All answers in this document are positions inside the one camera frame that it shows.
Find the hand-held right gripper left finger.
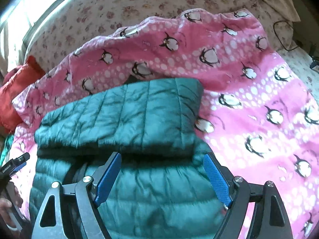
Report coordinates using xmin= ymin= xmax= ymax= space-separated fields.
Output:
xmin=31 ymin=151 xmax=122 ymax=239

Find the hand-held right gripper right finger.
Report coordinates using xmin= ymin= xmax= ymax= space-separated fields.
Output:
xmin=203 ymin=152 xmax=293 ymax=239

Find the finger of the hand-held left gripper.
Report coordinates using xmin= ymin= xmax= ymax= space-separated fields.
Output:
xmin=9 ymin=152 xmax=31 ymax=174

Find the dark green quilted jacket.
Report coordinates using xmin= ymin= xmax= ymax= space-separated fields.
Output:
xmin=29 ymin=78 xmax=232 ymax=239

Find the person's left hand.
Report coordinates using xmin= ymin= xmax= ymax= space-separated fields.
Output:
xmin=0 ymin=184 xmax=24 ymax=229

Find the red cloth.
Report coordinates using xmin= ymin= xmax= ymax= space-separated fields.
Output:
xmin=0 ymin=55 xmax=46 ymax=133

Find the pink penguin print blanket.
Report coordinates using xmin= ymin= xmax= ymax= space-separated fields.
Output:
xmin=11 ymin=8 xmax=319 ymax=239

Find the dark object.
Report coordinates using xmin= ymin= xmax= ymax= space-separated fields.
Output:
xmin=308 ymin=44 xmax=319 ymax=69

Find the floral bedsheet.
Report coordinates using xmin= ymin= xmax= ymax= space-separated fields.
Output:
xmin=22 ymin=0 xmax=319 ymax=110

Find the grey bed frame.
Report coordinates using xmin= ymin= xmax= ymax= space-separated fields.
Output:
xmin=21 ymin=0 xmax=105 ymax=48

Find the black cable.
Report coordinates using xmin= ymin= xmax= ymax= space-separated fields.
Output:
xmin=273 ymin=20 xmax=303 ymax=51

